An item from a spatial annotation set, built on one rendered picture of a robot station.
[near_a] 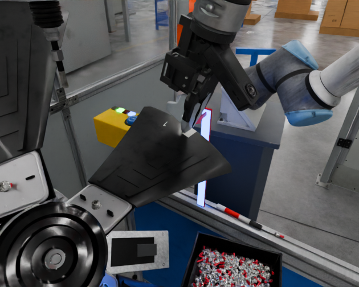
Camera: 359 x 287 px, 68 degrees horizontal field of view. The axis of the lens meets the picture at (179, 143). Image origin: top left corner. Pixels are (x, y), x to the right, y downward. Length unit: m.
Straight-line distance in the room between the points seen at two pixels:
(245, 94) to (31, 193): 0.32
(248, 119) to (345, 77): 0.31
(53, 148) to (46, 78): 0.88
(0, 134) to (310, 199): 2.10
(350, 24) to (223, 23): 7.40
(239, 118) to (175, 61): 0.52
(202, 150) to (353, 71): 0.43
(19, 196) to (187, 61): 0.31
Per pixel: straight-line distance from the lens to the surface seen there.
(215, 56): 0.42
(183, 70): 0.45
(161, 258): 0.58
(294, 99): 0.83
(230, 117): 0.93
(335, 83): 0.79
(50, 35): 0.29
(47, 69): 0.41
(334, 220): 2.19
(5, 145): 0.39
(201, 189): 0.78
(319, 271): 0.83
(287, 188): 2.28
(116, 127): 0.81
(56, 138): 1.25
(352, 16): 7.75
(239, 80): 0.43
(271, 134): 0.94
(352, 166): 2.33
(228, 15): 0.41
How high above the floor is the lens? 1.48
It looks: 35 degrees down
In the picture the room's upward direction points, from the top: straight up
